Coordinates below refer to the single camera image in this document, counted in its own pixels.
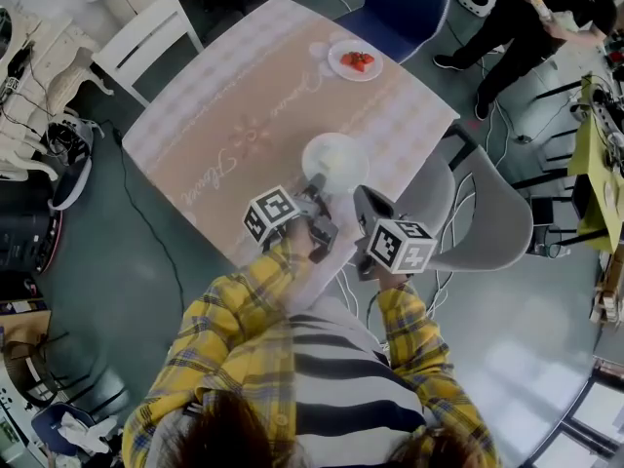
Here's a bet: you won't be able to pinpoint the person's striped shirt torso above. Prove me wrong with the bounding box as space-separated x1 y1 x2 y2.
121 297 503 468

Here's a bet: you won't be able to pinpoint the white wooden chair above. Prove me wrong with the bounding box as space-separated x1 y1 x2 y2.
91 0 205 109

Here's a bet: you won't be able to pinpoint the blue bin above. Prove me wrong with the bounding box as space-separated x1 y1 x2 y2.
30 401 119 458

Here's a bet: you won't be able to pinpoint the black wire chair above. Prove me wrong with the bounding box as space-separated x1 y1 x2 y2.
3 328 131 419

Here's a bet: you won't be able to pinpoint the person's left hand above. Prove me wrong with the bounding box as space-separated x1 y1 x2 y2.
285 218 316 262

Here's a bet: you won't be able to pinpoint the white plate with strawberries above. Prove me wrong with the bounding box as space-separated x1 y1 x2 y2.
327 39 384 83

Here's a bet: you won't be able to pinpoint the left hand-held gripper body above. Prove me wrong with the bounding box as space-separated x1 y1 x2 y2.
242 185 340 265

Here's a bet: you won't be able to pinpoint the navy and white bag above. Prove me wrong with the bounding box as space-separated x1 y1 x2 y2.
45 113 97 212

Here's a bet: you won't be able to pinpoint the green cloth side table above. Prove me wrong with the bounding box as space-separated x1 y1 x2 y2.
566 72 624 254

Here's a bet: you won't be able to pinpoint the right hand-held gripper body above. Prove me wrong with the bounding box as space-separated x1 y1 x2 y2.
353 201 439 283

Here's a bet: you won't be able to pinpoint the cream ornate dresser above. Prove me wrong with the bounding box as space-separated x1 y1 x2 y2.
0 0 116 182

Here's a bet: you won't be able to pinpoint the person's left forearm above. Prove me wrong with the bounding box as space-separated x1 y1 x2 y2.
178 239 318 365

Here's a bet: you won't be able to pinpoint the person's right forearm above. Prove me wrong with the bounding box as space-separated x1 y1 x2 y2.
373 273 455 387

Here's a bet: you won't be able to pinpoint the black floor cable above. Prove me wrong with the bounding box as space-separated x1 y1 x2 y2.
99 120 186 314

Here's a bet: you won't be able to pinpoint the white plate of pale food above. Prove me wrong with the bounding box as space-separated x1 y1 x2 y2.
300 133 371 195

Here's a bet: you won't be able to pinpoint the white crumpled cloth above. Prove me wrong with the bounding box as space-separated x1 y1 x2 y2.
57 410 117 455

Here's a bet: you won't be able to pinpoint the wooden block model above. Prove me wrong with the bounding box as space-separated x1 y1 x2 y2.
588 241 624 327

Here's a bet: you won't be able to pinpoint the black metal frame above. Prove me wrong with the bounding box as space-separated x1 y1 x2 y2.
506 79 611 262

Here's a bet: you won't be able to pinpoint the white framed panels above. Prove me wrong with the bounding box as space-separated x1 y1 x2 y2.
549 356 624 468

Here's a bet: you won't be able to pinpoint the grey plastic chair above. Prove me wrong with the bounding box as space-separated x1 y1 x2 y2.
399 124 535 275

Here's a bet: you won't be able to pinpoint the black round appliance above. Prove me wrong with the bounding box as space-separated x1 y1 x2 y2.
0 182 65 302

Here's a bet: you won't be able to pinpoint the white power strip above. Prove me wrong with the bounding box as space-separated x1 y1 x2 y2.
589 88 621 136

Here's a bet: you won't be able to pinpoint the brown cardboard box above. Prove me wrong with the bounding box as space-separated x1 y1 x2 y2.
0 308 53 356

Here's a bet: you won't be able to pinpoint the table with pink patterned cloth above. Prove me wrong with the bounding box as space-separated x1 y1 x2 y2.
120 0 462 311

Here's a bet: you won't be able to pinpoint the blue padded chair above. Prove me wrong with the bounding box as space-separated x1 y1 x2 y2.
333 0 452 65

